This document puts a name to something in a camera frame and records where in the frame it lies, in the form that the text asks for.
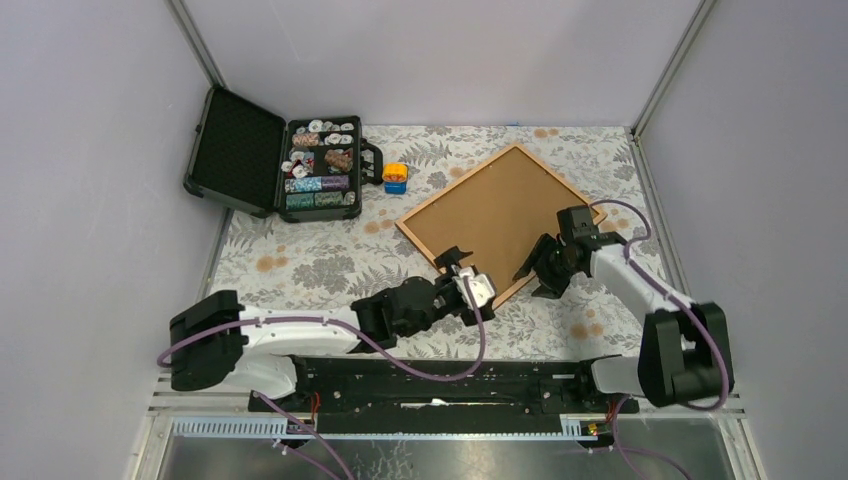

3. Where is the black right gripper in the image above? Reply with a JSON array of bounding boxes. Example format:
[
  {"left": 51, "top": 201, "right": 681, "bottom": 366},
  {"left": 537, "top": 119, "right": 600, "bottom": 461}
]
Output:
[{"left": 511, "top": 233, "right": 580, "bottom": 301}]

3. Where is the wooden picture frame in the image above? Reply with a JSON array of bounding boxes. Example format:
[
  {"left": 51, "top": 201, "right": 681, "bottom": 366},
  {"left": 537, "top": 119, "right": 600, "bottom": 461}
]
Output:
[{"left": 394, "top": 142, "right": 608, "bottom": 311}]

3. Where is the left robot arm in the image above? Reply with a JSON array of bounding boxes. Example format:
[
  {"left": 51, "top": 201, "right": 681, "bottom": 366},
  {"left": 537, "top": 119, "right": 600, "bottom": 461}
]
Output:
[{"left": 156, "top": 247, "right": 496, "bottom": 411}]

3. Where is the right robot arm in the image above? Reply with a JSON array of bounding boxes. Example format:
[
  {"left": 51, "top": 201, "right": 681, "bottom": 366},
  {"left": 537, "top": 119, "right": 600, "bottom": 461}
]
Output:
[{"left": 513, "top": 206, "right": 734, "bottom": 412}]

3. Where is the yellow and blue toy block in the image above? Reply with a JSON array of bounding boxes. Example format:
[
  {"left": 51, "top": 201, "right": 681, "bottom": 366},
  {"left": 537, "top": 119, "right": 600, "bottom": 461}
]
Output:
[{"left": 382, "top": 163, "right": 409, "bottom": 195}]

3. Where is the purple poker chip stack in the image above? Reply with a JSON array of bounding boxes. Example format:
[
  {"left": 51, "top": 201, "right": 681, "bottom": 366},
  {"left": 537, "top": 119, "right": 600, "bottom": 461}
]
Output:
[{"left": 320, "top": 175, "right": 350, "bottom": 191}]

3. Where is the orange poker chip roll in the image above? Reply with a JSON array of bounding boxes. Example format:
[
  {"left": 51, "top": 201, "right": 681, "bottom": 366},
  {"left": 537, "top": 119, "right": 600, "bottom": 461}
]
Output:
[{"left": 324, "top": 150, "right": 354, "bottom": 173}]

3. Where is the floral patterned table mat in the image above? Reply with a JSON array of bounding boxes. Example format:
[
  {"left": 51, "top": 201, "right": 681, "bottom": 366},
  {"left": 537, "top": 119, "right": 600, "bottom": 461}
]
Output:
[{"left": 210, "top": 126, "right": 667, "bottom": 360}]

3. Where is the green poker chip stack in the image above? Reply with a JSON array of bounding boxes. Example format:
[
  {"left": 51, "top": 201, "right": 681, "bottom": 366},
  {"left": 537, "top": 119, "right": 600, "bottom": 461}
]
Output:
[{"left": 285, "top": 193, "right": 315, "bottom": 211}]

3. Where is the cyan poker chip stack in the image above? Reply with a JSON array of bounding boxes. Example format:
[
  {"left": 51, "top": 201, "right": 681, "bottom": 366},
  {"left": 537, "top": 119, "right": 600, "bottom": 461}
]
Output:
[{"left": 284, "top": 177, "right": 322, "bottom": 194}]

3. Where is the black poker chip case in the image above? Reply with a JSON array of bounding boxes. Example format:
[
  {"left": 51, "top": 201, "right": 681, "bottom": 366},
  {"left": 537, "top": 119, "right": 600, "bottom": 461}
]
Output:
[{"left": 183, "top": 87, "right": 383, "bottom": 223}]

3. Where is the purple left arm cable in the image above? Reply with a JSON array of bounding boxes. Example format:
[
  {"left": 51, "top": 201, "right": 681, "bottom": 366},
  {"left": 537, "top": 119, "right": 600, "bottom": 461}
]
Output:
[{"left": 156, "top": 274, "right": 488, "bottom": 480}]

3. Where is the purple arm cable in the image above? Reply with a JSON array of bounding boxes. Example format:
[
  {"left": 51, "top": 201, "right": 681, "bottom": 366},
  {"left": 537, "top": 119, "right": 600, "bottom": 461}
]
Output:
[
  {"left": 156, "top": 274, "right": 488, "bottom": 480},
  {"left": 588, "top": 198, "right": 731, "bottom": 480}
]

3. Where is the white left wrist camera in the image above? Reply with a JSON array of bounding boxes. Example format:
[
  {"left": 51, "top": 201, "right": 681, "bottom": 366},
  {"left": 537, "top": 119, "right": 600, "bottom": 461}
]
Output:
[{"left": 455, "top": 267, "right": 497, "bottom": 310}]

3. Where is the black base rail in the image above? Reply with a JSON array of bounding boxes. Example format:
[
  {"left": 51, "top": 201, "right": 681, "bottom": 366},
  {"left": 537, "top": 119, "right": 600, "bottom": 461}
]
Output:
[{"left": 275, "top": 357, "right": 640, "bottom": 438}]

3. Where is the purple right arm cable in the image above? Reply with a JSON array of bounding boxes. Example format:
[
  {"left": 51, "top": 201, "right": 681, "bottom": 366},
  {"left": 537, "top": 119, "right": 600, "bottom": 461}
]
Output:
[{"left": 588, "top": 198, "right": 731, "bottom": 480}]

